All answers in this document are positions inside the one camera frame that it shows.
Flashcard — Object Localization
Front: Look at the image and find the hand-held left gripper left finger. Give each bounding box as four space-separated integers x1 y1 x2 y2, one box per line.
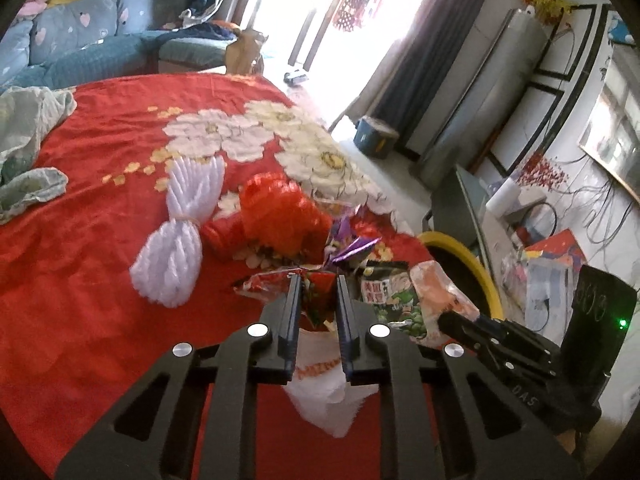
54 271 306 480

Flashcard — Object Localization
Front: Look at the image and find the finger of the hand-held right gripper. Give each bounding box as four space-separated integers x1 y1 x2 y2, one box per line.
436 310 507 357

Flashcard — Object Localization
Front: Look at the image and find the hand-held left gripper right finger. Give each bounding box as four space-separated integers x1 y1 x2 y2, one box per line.
336 274 587 480

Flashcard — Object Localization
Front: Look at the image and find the red snack wrapper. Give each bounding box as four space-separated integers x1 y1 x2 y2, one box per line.
232 267 345 333

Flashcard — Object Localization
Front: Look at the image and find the orange white plastic packet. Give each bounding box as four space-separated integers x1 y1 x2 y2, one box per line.
409 261 481 351

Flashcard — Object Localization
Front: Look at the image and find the green snack packet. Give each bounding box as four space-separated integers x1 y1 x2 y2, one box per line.
357 260 431 346

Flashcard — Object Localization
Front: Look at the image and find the yellow trash bin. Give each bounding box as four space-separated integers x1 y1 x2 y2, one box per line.
417 230 503 321

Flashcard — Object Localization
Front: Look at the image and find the white plastic bag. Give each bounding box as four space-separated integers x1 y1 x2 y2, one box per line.
282 325 381 438

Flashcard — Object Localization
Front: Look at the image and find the red mesh bag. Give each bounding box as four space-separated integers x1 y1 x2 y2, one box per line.
202 172 333 261

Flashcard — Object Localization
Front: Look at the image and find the white yarn bundle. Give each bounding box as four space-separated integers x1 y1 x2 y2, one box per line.
129 154 227 307

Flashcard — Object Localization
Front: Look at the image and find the pile of colourful papers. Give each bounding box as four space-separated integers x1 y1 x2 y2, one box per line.
502 247 581 331

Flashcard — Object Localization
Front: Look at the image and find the purple foil candy wrapper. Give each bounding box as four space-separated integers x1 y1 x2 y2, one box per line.
322 215 383 271

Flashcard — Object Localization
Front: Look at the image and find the red paper booklet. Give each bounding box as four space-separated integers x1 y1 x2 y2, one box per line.
522 229 588 271

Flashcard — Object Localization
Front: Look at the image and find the grey glass-top console table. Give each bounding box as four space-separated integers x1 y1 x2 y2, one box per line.
422 165 591 321

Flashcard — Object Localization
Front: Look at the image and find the white paper towel roll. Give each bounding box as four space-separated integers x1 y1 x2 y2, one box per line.
486 177 531 218

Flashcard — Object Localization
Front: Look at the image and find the white box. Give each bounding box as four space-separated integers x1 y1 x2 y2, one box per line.
505 194 548 223

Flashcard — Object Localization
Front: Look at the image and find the red flower decoration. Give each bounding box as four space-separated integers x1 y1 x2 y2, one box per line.
515 155 571 191

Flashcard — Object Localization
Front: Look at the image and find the blue storage box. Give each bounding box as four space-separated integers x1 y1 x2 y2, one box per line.
352 115 401 160

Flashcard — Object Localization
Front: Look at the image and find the red floral blanket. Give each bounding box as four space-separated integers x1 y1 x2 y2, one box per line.
0 72 436 480

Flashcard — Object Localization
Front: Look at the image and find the white tower air conditioner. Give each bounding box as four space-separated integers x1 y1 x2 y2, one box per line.
417 5 556 186

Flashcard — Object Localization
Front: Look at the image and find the dark grey curtain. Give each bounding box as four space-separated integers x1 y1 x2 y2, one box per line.
372 0 501 136

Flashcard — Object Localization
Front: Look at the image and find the brown paper bag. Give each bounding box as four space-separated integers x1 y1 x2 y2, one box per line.
225 27 266 76

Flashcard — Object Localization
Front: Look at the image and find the balcony sliding door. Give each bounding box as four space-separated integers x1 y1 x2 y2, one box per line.
240 0 351 71

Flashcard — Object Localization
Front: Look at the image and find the light green cloth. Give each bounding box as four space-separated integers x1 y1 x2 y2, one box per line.
0 86 77 226

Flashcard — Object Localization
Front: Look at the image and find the yellow flower decoration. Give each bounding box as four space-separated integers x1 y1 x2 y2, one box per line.
510 0 576 26

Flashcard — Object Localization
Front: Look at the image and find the blue patterned sofa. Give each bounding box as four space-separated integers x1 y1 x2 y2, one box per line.
0 0 241 91

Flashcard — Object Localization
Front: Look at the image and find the bundle of black cables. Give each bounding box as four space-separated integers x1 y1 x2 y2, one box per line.
530 150 640 271

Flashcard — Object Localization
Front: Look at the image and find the wall television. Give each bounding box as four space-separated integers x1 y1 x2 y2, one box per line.
577 42 640 186

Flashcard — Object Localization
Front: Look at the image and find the blue cartoon wall sticker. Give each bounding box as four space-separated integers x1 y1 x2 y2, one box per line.
607 12 632 42

